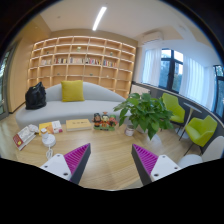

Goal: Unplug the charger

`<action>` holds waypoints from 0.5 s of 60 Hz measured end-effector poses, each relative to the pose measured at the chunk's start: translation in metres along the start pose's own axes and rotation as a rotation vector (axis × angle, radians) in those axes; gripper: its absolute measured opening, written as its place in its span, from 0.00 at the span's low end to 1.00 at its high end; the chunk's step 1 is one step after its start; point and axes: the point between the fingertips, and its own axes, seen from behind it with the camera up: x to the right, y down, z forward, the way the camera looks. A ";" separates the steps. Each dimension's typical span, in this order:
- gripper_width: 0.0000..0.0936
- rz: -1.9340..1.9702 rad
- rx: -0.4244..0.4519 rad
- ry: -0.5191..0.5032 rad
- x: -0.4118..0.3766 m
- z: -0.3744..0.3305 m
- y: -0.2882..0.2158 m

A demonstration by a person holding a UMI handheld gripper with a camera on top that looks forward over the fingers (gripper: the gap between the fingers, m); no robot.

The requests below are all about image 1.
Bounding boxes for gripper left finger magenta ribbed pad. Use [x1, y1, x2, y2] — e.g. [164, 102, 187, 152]
[41, 143, 91, 184]

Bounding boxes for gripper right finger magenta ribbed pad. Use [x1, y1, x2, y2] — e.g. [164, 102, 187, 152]
[131, 144, 180, 185]

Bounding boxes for yellow flat book box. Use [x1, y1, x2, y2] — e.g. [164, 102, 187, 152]
[66, 119, 92, 131]

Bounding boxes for yellow and white booklets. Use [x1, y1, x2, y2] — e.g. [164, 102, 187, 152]
[39, 120, 63, 134]

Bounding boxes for round white side table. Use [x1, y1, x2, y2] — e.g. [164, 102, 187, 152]
[179, 102, 202, 140]

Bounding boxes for green potted plant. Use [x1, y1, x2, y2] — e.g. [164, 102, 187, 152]
[114, 93, 173, 139]

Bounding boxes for red white open book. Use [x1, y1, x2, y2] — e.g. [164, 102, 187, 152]
[13, 124, 39, 150]

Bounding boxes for colourful figurine set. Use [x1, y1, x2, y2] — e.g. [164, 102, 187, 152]
[92, 112, 118, 131]

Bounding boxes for lime green chair near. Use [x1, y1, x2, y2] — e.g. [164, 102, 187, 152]
[185, 115, 217, 147]

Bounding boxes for lime green chair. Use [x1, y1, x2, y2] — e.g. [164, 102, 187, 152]
[185, 115, 217, 147]
[162, 93, 185, 126]

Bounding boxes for lime green chair far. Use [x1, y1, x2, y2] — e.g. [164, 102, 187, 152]
[162, 93, 185, 126]

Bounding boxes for white chair at right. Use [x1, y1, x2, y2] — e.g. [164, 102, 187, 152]
[178, 136, 224, 168]

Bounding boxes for grey curved sofa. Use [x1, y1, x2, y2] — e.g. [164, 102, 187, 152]
[16, 82, 125, 129]

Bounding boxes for yellow cushion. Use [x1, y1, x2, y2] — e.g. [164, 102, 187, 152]
[61, 80, 84, 102]

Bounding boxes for black backpack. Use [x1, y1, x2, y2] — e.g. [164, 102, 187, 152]
[25, 82, 46, 110]

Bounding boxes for white curtain right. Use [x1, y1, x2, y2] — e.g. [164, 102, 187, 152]
[179, 56, 215, 110]

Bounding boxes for white curtain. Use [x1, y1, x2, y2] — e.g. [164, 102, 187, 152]
[142, 48, 161, 86]
[179, 56, 215, 110]

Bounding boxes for white curtain left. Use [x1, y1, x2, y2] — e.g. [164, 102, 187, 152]
[142, 48, 161, 86]

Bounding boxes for white air conditioner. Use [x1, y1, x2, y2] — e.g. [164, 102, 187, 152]
[139, 31, 163, 45]

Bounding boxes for ceiling light strip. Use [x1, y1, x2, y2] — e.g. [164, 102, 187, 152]
[92, 6, 107, 31]

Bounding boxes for white charger cable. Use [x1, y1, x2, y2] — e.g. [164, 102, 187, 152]
[45, 146, 54, 161]

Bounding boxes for wooden bookshelf wall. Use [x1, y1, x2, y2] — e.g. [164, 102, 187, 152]
[27, 36, 136, 98]

